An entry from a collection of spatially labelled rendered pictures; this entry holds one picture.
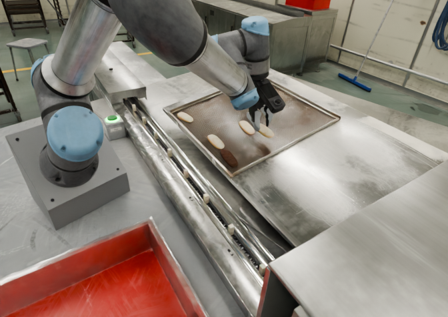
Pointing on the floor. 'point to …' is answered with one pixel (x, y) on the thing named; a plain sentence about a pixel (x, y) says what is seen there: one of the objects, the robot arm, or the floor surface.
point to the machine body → (125, 55)
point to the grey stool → (26, 48)
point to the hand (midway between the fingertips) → (263, 127)
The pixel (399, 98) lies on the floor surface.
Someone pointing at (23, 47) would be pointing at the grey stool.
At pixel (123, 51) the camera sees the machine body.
